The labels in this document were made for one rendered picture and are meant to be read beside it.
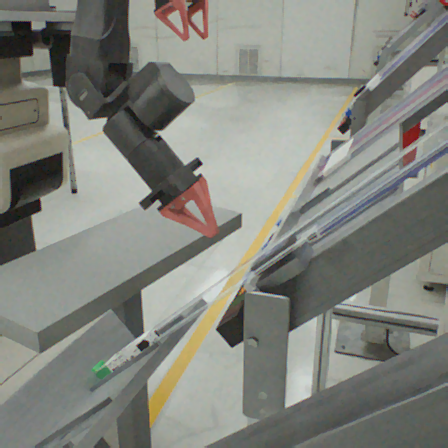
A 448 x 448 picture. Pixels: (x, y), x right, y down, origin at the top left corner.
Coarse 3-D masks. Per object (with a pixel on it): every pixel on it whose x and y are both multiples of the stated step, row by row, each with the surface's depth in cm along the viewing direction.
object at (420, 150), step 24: (432, 144) 29; (384, 168) 30; (408, 168) 29; (360, 192) 31; (312, 216) 33; (336, 216) 32; (288, 240) 34; (264, 264) 35; (216, 288) 38; (192, 312) 39
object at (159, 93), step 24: (144, 72) 62; (168, 72) 62; (72, 96) 65; (96, 96) 63; (120, 96) 64; (144, 96) 62; (168, 96) 60; (192, 96) 63; (144, 120) 63; (168, 120) 63
